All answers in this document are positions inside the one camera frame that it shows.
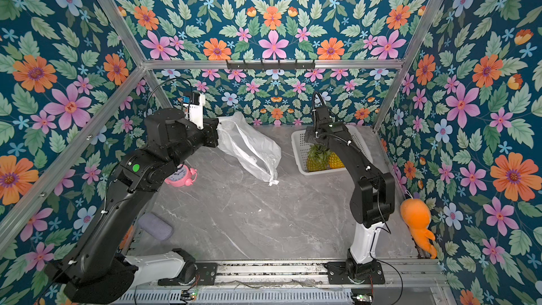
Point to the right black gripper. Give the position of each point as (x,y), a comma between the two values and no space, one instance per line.
(321,138)

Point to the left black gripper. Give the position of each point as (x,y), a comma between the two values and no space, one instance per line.
(209,130)

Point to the green pineapple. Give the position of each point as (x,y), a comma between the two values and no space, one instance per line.
(317,158)

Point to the yellow pineapple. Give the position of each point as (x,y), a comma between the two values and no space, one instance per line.
(334,162)

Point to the white plastic bag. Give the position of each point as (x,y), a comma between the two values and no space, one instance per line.
(257,154)

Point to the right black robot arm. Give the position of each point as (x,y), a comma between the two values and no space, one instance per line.
(373,198)

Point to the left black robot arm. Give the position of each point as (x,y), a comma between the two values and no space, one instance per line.
(93,272)

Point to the white perforated plastic basket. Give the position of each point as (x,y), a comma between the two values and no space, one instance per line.
(301,151)

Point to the pink alarm clock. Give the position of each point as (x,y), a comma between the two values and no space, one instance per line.
(184,176)

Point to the grey purple sponge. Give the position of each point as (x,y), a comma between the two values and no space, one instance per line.
(155,226)

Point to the orange plush toy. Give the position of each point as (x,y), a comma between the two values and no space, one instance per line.
(416,215)

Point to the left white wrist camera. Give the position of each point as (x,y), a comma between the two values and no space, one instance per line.
(193,104)

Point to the black hook rail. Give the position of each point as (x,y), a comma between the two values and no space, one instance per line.
(261,65)

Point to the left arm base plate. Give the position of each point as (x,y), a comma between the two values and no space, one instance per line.
(195,274)

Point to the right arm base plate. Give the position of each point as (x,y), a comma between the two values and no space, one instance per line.
(350,273)

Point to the white vented cable duct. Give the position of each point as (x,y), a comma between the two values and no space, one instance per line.
(237,296)

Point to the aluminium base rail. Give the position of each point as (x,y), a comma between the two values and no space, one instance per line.
(407,281)

